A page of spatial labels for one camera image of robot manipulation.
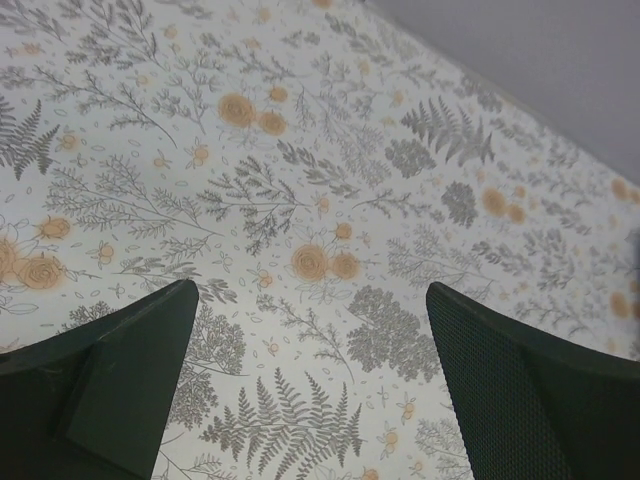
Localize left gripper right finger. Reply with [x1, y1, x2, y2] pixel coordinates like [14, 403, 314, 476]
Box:
[426, 282, 639, 480]

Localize floral patterned table mat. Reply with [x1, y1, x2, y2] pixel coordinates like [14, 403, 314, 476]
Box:
[1, 1, 639, 479]

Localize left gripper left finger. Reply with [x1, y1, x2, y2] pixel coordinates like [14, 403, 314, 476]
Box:
[1, 280, 199, 479]

